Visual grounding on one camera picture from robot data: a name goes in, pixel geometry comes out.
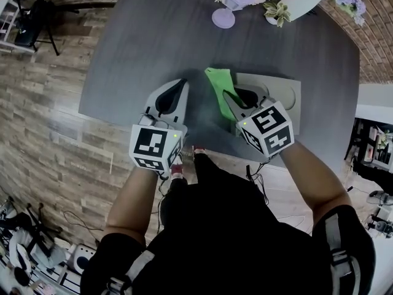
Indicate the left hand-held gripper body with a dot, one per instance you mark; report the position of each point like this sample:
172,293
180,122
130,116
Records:
150,143

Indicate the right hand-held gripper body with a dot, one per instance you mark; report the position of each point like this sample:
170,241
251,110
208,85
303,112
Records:
270,128

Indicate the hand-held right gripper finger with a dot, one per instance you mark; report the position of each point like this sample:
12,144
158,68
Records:
259,91
235,107

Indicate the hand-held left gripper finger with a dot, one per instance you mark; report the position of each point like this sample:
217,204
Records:
183,103
153,101

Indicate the grey cardboard box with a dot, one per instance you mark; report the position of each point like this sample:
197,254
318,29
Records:
281,89

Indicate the green cloth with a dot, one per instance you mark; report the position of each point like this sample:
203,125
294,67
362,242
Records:
219,84

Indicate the person's left forearm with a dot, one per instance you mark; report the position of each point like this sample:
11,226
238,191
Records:
132,201

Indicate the person's right forearm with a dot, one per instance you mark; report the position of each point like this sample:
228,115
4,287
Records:
313,186

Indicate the person's left red shoe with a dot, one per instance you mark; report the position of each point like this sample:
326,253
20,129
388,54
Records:
177,169

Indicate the person's red shoe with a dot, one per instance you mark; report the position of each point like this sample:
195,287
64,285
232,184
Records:
199,150
177,169

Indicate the person's right red shoe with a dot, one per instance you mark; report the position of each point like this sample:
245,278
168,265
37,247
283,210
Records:
199,150

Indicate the variegated leafy plant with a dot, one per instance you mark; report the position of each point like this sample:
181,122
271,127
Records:
277,11

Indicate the white vase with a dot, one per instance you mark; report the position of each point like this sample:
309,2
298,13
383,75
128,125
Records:
299,2

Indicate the black display shelf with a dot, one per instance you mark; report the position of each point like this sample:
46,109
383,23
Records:
373,146

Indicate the person's black clothing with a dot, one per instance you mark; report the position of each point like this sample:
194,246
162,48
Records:
221,241

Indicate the white round-dial appliance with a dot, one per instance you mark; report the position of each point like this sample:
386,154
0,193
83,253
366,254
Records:
83,258

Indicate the black office chair base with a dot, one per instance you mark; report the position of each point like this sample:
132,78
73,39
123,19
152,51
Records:
43,223

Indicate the black tripod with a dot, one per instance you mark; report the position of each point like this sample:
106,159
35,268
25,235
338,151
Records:
40,14

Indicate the white shelf unit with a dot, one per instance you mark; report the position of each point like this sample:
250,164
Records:
9,20

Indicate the camera equipment on stand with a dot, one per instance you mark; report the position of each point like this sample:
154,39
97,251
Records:
382,214

